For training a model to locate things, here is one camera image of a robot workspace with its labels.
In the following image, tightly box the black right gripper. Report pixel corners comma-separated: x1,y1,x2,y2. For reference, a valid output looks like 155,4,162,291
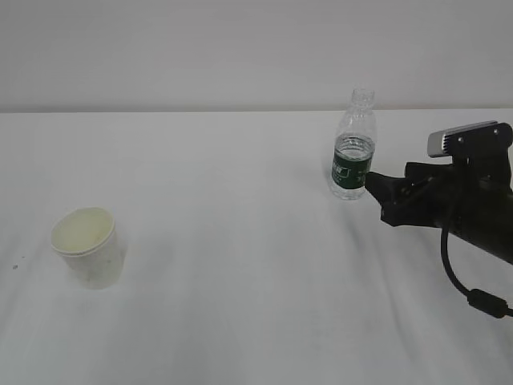
365,159,512,231

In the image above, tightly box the clear green-label water bottle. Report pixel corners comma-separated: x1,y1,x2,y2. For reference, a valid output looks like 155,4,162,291
331,88,378,201

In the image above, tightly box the white paper cup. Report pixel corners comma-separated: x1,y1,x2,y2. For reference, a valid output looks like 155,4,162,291
50,207,123,290

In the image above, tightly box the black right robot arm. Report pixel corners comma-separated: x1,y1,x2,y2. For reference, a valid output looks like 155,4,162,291
365,160,512,263

